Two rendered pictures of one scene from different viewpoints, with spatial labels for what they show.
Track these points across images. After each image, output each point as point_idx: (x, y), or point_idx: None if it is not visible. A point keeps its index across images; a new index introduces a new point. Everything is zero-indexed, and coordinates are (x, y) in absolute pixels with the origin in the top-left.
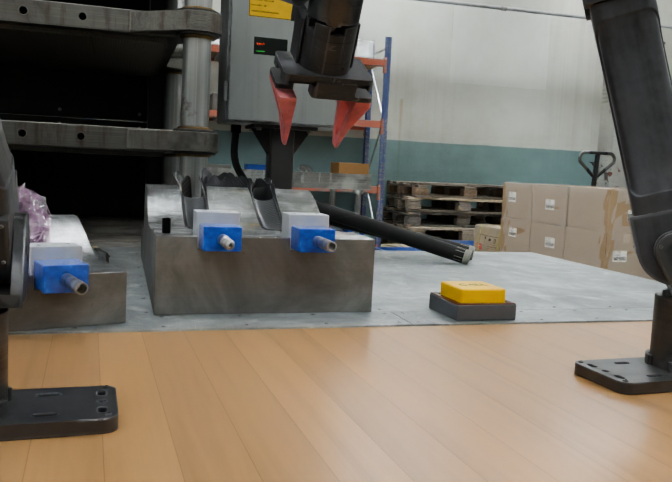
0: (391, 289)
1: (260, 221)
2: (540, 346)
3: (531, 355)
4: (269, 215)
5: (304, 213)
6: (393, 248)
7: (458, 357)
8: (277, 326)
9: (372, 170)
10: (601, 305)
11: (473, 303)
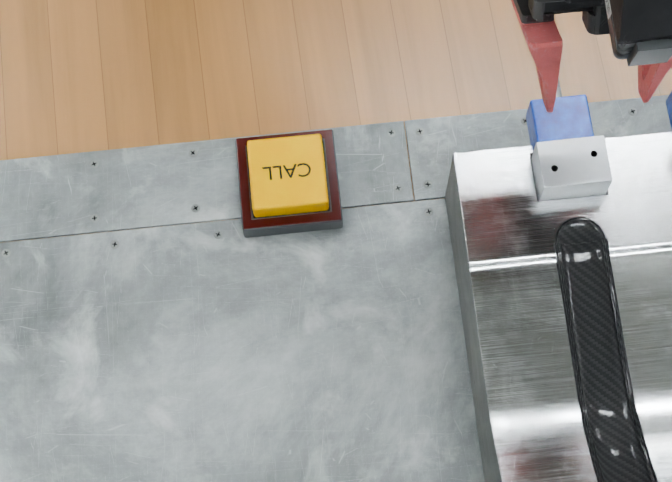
0: (359, 392)
1: (638, 434)
2: (272, 24)
3: None
4: (620, 476)
5: (576, 162)
6: None
7: None
8: (592, 104)
9: None
10: (14, 263)
11: (305, 134)
